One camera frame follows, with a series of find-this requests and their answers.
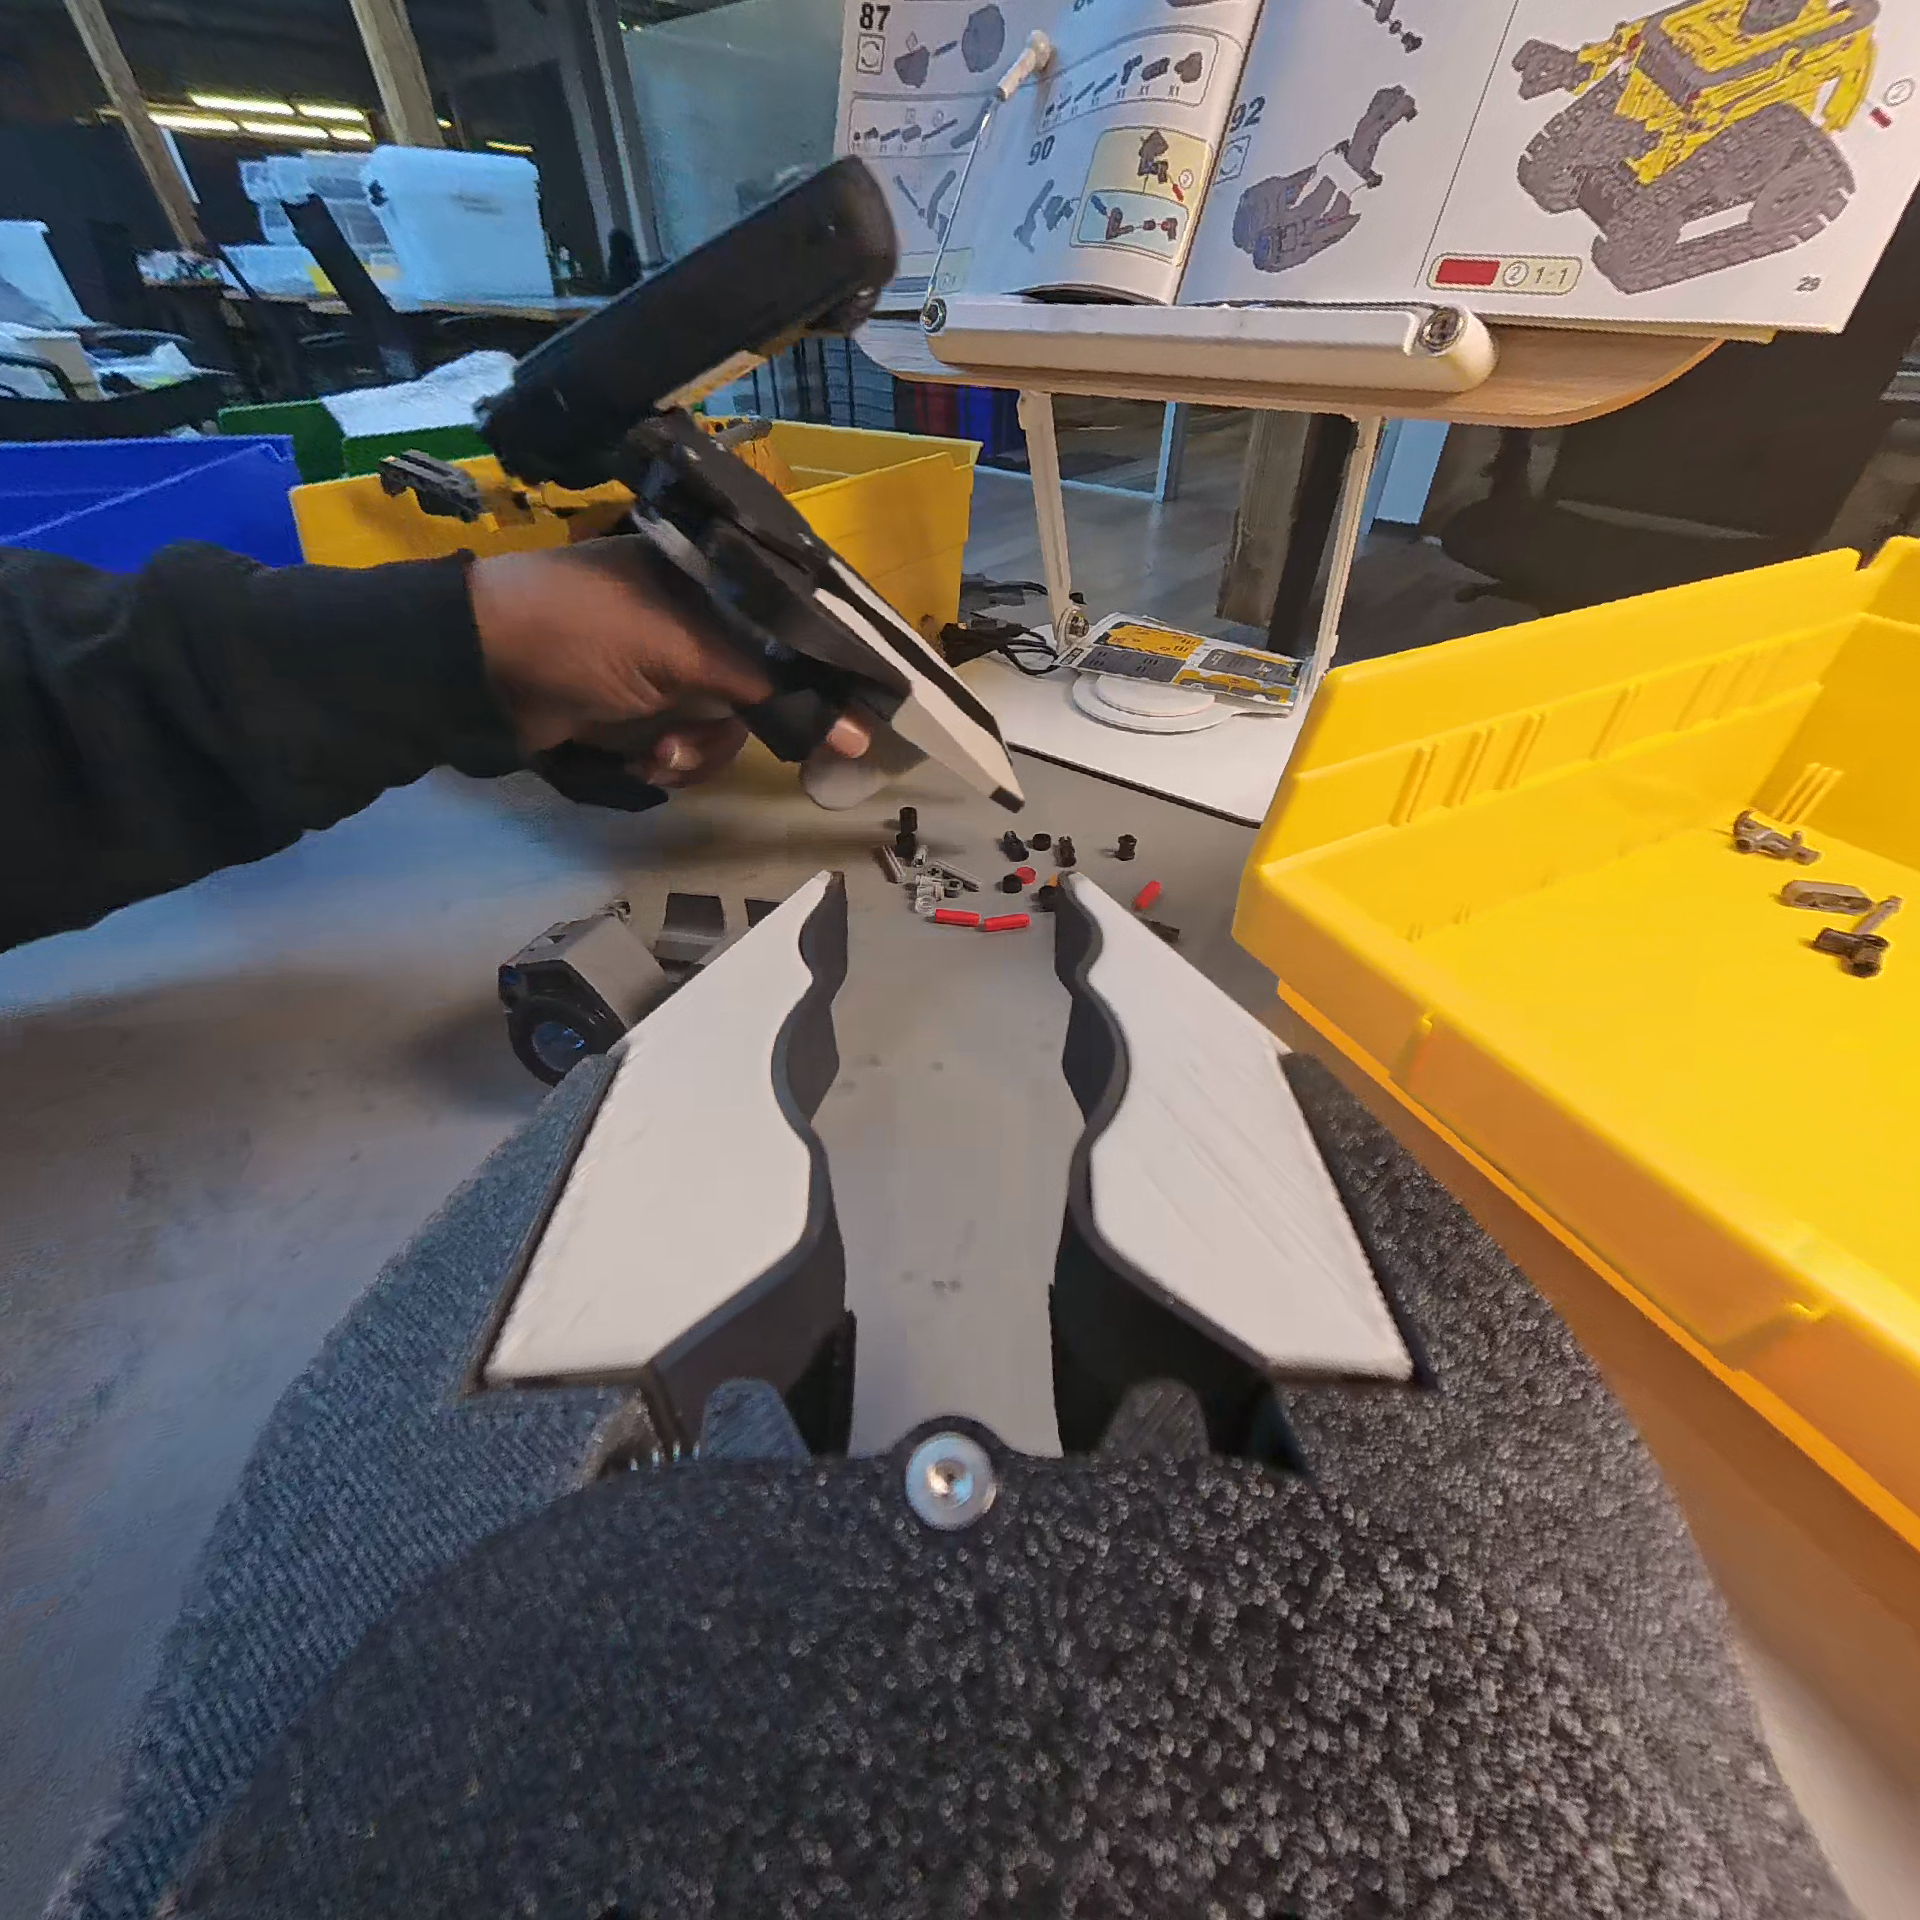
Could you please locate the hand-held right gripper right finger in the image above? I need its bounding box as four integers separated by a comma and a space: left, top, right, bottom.
1048, 873, 1416, 1455

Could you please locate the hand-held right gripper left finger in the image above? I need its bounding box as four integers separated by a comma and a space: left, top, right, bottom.
477, 873, 859, 1455

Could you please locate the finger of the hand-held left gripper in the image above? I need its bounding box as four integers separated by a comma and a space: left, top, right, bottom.
816, 561, 1027, 799
799, 590, 1027, 818

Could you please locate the grey toy brick wing assembly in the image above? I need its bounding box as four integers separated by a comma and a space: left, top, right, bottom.
499, 900, 672, 1086

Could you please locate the yellow open-front storage bin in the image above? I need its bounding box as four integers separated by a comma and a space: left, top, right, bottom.
1233, 539, 1920, 1552

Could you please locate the blue storage bin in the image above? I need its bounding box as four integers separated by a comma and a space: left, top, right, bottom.
0, 432, 303, 577

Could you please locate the person's left forearm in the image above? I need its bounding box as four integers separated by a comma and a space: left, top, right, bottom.
0, 543, 521, 955

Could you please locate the grey desk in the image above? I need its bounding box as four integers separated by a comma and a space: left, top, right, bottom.
0, 628, 1920, 1920

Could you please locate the yellow storage bin with ledge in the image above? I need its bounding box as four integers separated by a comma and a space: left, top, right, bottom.
288, 419, 977, 661

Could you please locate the pile of small brick parts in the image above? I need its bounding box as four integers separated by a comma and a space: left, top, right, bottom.
872, 799, 1189, 955

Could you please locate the white round disc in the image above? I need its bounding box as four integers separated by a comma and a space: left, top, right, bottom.
1074, 666, 1242, 736

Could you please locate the white plastic storage crate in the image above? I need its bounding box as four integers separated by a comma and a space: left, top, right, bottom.
358, 145, 557, 303

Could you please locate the yellow black sticker sheet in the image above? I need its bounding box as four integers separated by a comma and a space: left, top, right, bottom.
1056, 611, 1305, 706

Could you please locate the white rounded flat plate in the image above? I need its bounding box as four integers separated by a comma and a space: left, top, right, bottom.
947, 637, 1327, 826

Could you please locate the white foam sheet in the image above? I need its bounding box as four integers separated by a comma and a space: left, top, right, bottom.
321, 351, 521, 440

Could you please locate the black office chair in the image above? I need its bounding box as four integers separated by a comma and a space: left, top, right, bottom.
288, 198, 414, 377
1440, 198, 1920, 600

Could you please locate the wooden table leg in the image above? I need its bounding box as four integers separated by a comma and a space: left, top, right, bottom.
1218, 409, 1319, 628

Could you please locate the wooden pillar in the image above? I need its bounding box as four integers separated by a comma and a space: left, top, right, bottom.
349, 0, 444, 152
62, 0, 199, 245

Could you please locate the white wooden book stand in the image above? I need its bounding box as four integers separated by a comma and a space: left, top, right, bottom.
859, 35, 1730, 700

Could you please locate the green storage bin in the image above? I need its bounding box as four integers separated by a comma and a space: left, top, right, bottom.
218, 399, 521, 476

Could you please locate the open instruction booklet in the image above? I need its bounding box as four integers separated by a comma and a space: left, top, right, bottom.
832, 0, 1920, 331

